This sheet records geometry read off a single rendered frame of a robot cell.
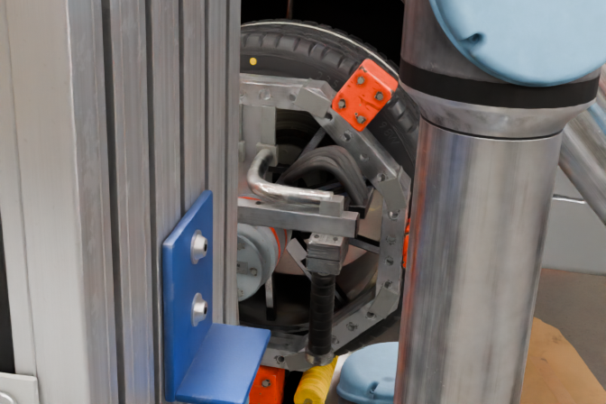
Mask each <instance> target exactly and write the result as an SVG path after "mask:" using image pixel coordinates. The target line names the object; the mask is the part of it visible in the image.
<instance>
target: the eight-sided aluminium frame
mask: <svg viewBox="0 0 606 404"><path fill-rule="evenodd" d="M337 93H338V92H336V91H334V90H333V89H332V88H331V87H330V85H329V84H328V83H327V82H326V81H324V80H314V79H312V78H309V79H303V78H284V77H274V76H264V75H254V74H245V73H240V91H239V103H243V105H245V106H262V105H266V106H276V108H280V109H289V110H299V111H308V112H310V113H311V115H312V116H313V117H314V118H315V119H316V120H317V122H318V123H319V124H320V125H321V126H322V127H323V128H324V129H325V131H326V132H327V133H328V134H329V135H330V136H331V138H332V139H333V140H334V141H335V142H336V143H337V145H338V146H340V147H343V148H345V149H346V150H348V151H349V152H350V153H351V155H352V156H353V158H354V160H355V161H356V163H357V165H358V167H359V169H360V171H361V172H362V173H363V175H364V176H365V177H366V178H367V179H368V180H369V181H370V182H371V183H372V184H373V186H374V187H376V188H377V190H378V191H379V192H380V193H381V194H382V195H383V205H382V216H381V237H380V248H379V259H378V270H377V280H376V285H375V286H374V287H373V288H371V289H369V290H368V291H367V292H365V293H364V294H362V295H361V296H360V297H359V298H357V299H356V300H354V301H353V302H352V303H350V304H349V305H347V306H346V307H345V308H343V309H341V310H340V311H338V312H337V313H336V314H334V315H333V324H332V326H333V332H332V347H333V348H334V352H335V351H336V350H338V349H339V348H341V347H342V346H344V345H345V344H347V343H348V342H350V341H351V340H353V339H354V338H355V337H356V336H358V335H360V334H361V333H363V332H364V331H365V330H367V329H368V328H370V327H371V326H373V325H375V324H376V323H378V322H379V321H381V320H382V319H383V318H384V319H385V318H386V317H387V315H389V314H390V313H392V312H393V311H395V310H396V309H397V307H398V304H399V295H400V289H401V285H402V281H403V279H402V269H401V260H402V251H403V241H404V234H405V230H406V225H407V221H408V211H409V199H410V195H411V193H410V183H411V178H410V177H409V175H408V174H407V173H406V172H405V171H404V170H403V169H402V166H401V165H399V164H398V163H397V162H396V161H395V160H394V159H393V158H392V157H391V156H390V154H389V153H388V152H387V151H386V150H385V149H384V147H383V146H382V145H381V144H380V143H379V142H378V140H377V139H376V138H375V137H374V136H373V135H372V133H371V132H370V131H369V130H368V129H367V128H366V127H365V128H364V129H363V130H362V131H361V132H358V131H357V130H356V129H354V128H353V127H352V126H351V125H350V124H349V123H348V122H347V121H346V120H345V119H344V118H343V117H342V116H341V115H339V114H338V113H337V112H336V111H335V110H334V109H332V108H331V105H332V100H333V99H334V98H335V96H336V94H337ZM265 95H268V96H270V97H266V96H265ZM287 344H288V345H287ZM307 345H308V334H306V335H304V336H302V335H291V334H284V333H279V332H272V331H271V338H270V341H269V342H268V345H267V348H266V350H265V353H264V356H263V357H262V362H261V364H260V365H265V366H270V367H276V368H281V369H288V370H289V371H290V372H292V371H299V372H306V371H307V370H309V369H310V368H312V367H315V365H312V364H310V363H308V362H307V361H306V360H305V348H306V346H307ZM282 356H283V357H282Z"/></svg>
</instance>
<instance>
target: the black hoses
mask: <svg viewBox="0 0 606 404"><path fill-rule="evenodd" d="M317 170H326V171H329V172H330V173H332V174H333V175H335V177H336V178H337V179H338V181H339V182H340V184H341V185H342V186H343V188H344V190H345V192H346V193H347V195H348V196H349V198H350V199H351V200H350V203H349V205H348V209H347V211H351V212H358V213H360V219H365V217H366V216H367V213H368V210H369V207H370V205H371V202H372V198H373V188H370V187H366V184H365V182H364V179H363V175H362V173H361V172H360V169H359V167H358V165H357V163H356V161H355V160H354V157H353V156H352V155H351V153H350V152H349V151H348V150H346V149H345V148H343V147H340V146H336V145H329V146H325V147H319V148H317V149H315V150H313V151H310V152H308V153H307V154H305V155H304V156H302V157H301V158H300V159H298V160H297V161H296V162H294V163H293V164H292V165H285V164H277V166H276V167H272V166H269V168H268V172H275V173H282V174H281V175H280V177H279V178H278V180H277V181H276V183H275V184H278V185H282V186H288V187H297V186H298V179H300V178H302V177H304V176H306V175H308V174H310V173H312V172H314V171H317Z"/></svg>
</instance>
